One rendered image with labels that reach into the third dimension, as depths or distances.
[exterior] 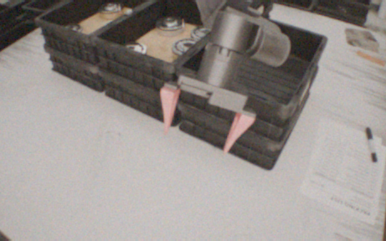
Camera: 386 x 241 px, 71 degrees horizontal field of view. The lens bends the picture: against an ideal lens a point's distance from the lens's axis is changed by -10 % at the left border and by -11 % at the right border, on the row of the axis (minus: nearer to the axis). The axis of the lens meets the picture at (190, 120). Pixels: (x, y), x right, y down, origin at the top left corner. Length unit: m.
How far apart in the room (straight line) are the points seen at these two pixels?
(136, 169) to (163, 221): 0.17
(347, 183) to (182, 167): 0.44
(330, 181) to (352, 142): 0.18
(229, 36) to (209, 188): 0.44
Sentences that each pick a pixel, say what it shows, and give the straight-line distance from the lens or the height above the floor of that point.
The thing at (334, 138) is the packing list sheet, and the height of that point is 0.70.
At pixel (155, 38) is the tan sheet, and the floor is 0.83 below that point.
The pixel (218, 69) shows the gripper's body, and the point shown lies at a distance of 0.43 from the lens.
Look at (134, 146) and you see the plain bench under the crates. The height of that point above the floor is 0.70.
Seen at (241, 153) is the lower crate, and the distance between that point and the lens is 0.81.
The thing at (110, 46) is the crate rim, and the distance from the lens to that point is 0.86.
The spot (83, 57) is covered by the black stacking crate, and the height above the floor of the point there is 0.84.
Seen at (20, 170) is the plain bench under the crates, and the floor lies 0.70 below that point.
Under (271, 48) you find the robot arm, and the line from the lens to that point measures 0.47.
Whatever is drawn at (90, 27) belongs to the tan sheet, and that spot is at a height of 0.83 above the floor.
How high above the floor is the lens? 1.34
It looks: 45 degrees down
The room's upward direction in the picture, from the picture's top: straight up
